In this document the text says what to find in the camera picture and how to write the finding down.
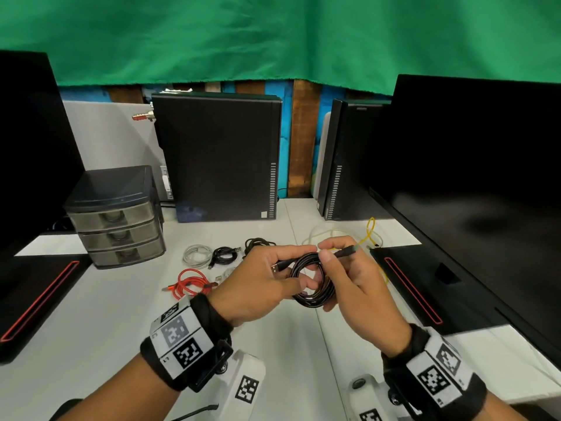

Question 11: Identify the person's left hand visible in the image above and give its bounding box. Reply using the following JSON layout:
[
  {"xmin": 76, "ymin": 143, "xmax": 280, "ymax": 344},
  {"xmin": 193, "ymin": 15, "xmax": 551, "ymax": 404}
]
[{"xmin": 208, "ymin": 244, "xmax": 323, "ymax": 327}]

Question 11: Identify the red coiled cable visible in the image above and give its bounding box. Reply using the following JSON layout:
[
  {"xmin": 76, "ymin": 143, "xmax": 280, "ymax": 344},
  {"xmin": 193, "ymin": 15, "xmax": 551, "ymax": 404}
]
[{"xmin": 161, "ymin": 268, "xmax": 219, "ymax": 301}]

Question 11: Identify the white loose cable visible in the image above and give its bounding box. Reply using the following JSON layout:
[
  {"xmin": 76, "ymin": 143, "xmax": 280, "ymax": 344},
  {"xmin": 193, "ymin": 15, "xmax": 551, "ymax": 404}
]
[{"xmin": 301, "ymin": 227, "xmax": 384, "ymax": 249}]

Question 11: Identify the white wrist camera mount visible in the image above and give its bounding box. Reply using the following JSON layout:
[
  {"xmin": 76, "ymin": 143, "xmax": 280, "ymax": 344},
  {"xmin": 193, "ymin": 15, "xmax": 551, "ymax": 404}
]
[
  {"xmin": 199, "ymin": 350, "xmax": 266, "ymax": 421},
  {"xmin": 348, "ymin": 374, "xmax": 410, "ymax": 421}
]

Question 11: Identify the person's left forearm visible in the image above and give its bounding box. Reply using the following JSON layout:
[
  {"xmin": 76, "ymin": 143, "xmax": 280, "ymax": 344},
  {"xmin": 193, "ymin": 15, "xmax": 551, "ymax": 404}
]
[{"xmin": 57, "ymin": 353, "xmax": 181, "ymax": 421}]

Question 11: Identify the person's right hand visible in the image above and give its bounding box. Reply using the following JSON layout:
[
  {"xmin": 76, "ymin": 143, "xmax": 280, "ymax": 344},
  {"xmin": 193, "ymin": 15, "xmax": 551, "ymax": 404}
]
[{"xmin": 316, "ymin": 236, "xmax": 413, "ymax": 358}]

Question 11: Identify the green cloth backdrop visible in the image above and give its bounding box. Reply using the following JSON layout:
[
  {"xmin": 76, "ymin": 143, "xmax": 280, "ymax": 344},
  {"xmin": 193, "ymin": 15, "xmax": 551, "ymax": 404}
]
[{"xmin": 0, "ymin": 0, "xmax": 561, "ymax": 96}]

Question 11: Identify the white coiled cable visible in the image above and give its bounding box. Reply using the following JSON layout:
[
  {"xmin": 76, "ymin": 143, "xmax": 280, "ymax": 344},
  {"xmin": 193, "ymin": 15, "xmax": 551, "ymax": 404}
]
[{"xmin": 182, "ymin": 244, "xmax": 214, "ymax": 270}]

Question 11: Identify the black wristband with marker tags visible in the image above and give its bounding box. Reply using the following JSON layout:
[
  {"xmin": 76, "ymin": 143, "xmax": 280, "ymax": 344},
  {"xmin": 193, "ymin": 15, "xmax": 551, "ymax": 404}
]
[
  {"xmin": 140, "ymin": 294, "xmax": 234, "ymax": 393},
  {"xmin": 381, "ymin": 323, "xmax": 488, "ymax": 421}
]

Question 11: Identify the grey three-drawer organizer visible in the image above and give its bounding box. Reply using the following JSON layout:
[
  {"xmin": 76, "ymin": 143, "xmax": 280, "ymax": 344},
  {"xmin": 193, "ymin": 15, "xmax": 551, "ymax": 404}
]
[{"xmin": 64, "ymin": 165, "xmax": 167, "ymax": 270}]

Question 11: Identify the thin black cable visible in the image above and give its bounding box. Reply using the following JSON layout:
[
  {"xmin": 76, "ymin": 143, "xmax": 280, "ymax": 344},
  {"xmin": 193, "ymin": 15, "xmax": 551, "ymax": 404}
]
[{"xmin": 171, "ymin": 404, "xmax": 219, "ymax": 421}]

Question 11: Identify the white partition panel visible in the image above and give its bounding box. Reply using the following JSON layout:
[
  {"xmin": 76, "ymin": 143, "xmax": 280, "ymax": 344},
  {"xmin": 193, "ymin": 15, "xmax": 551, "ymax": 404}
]
[{"xmin": 63, "ymin": 101, "xmax": 169, "ymax": 202}]

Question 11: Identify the white power strip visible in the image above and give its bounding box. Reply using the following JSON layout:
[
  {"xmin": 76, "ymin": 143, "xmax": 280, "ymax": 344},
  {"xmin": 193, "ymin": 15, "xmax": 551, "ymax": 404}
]
[{"xmin": 160, "ymin": 165, "xmax": 174, "ymax": 201}]

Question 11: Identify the black monitor base red stripe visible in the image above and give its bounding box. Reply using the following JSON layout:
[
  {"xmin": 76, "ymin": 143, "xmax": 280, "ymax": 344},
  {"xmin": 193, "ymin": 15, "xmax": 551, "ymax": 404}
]
[
  {"xmin": 369, "ymin": 244, "xmax": 509, "ymax": 337},
  {"xmin": 0, "ymin": 254, "xmax": 93, "ymax": 365}
]

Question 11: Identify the black desktop computer tower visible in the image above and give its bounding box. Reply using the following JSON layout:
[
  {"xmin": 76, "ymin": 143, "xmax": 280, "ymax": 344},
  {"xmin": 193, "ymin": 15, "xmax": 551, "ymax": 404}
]
[
  {"xmin": 316, "ymin": 99, "xmax": 394, "ymax": 222},
  {"xmin": 152, "ymin": 93, "xmax": 283, "ymax": 223}
]

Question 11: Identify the person's right forearm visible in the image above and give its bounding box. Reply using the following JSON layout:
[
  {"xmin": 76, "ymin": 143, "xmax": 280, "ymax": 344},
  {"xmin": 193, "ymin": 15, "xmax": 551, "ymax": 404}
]
[{"xmin": 471, "ymin": 402, "xmax": 529, "ymax": 421}]

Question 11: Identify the yellow cable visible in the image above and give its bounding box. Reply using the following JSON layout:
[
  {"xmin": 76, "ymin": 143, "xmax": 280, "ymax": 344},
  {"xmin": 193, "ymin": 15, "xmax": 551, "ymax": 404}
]
[{"xmin": 357, "ymin": 217, "xmax": 390, "ymax": 284}]

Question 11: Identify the black computer monitor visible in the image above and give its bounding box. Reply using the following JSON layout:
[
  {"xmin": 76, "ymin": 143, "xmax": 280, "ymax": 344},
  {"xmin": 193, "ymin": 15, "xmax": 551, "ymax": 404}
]
[
  {"xmin": 0, "ymin": 50, "xmax": 86, "ymax": 260},
  {"xmin": 367, "ymin": 74, "xmax": 561, "ymax": 369}
]

